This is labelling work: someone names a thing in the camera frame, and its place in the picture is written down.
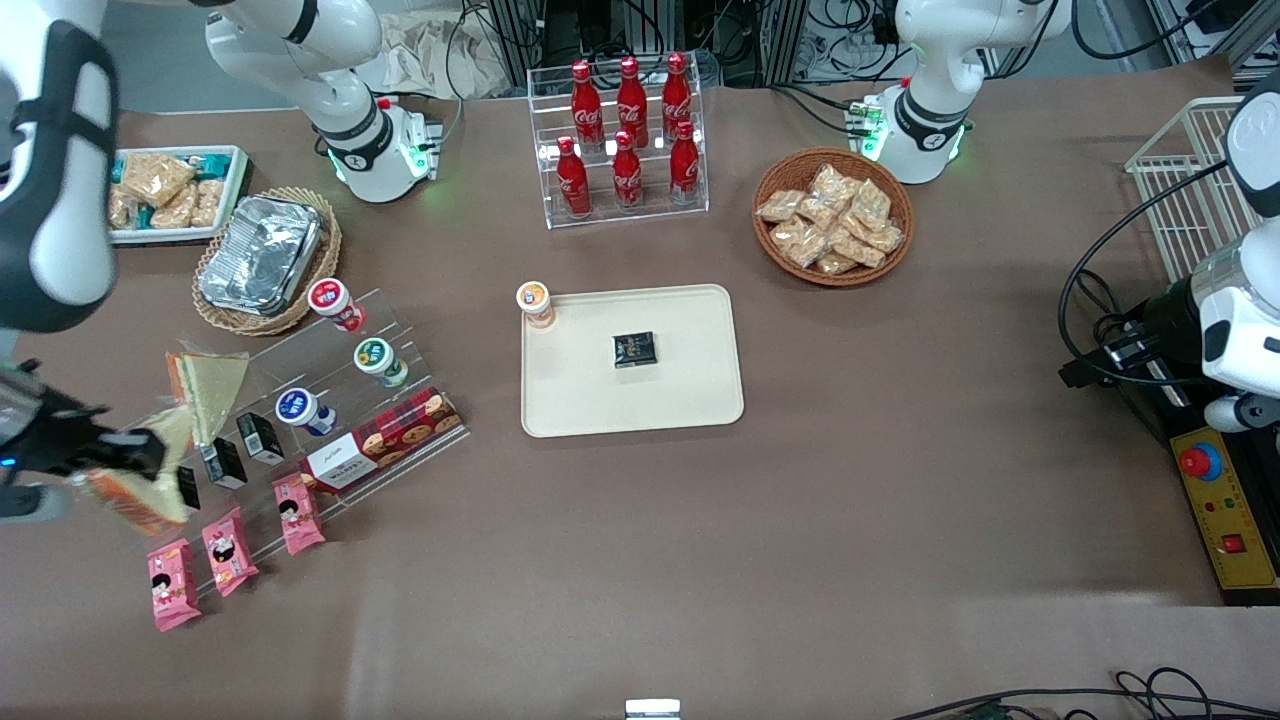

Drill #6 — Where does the round wicker basket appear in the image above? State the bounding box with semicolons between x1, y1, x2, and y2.
752;148;915;288

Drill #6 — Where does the crumpled beige paper bag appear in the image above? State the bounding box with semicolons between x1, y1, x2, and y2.
375;10;513;100

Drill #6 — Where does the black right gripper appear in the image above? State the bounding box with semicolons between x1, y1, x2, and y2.
0;362;167;480

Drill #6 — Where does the black cable bundle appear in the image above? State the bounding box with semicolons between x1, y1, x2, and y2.
890;668;1280;720

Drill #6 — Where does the aluminium foil container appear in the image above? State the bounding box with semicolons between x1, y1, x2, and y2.
198;196;323;317

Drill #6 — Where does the red tartan cookie box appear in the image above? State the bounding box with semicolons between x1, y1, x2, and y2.
300;387;465;494

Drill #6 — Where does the blue lid cup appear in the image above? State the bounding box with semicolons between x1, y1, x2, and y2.
275;387;338;438

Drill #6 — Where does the pink snack packet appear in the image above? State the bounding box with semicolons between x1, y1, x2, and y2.
272;472;328;556
201;506;260;598
147;538;202;633

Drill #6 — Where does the yellow emergency stop box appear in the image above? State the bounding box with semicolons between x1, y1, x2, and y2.
1168;425;1280;607

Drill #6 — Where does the clear acrylic bottle rack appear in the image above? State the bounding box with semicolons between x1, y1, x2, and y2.
527;52;710;231

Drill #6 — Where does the clear acrylic stepped stand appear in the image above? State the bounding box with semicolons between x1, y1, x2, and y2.
65;288;471;601

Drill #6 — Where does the white rectangular plastic bin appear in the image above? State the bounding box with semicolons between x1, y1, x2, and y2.
106;146;250;248

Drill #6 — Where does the red cola bottle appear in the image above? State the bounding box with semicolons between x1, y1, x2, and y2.
556;136;592;218
570;60;605;153
661;52;694;143
611;130;645;212
668;122;702;207
616;57;650;151

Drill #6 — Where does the beige plastic tray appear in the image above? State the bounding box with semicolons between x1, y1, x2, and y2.
520;284;746;439

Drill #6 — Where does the orange lid cup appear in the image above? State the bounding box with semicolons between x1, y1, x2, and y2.
516;281;557;330

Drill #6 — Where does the white wire basket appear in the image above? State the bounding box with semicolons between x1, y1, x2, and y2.
1125;97;1267;287

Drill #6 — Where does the red lid cup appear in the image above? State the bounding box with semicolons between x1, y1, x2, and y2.
307;278;366;333

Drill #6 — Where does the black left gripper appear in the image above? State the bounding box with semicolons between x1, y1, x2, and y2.
1058;275;1207;390

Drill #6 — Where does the triangle sandwich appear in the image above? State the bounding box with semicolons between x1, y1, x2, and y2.
165;345;251;449
85;404;197;537

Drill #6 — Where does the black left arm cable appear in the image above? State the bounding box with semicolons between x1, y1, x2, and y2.
1057;160;1233;387

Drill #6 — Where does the green lid cup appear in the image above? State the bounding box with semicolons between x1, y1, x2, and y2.
353;337;409;389

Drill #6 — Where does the oval wicker basket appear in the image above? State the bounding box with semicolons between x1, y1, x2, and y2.
192;186;343;337

